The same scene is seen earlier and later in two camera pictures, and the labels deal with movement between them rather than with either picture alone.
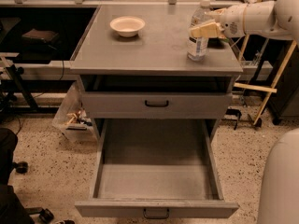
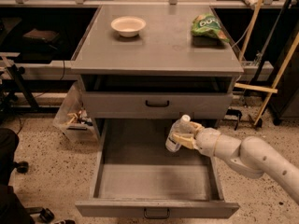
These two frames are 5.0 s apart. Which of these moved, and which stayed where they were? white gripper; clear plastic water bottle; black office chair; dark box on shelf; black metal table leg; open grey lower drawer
Moved: clear plastic water bottle; white gripper
Stayed: black office chair; black metal table leg; open grey lower drawer; dark box on shelf
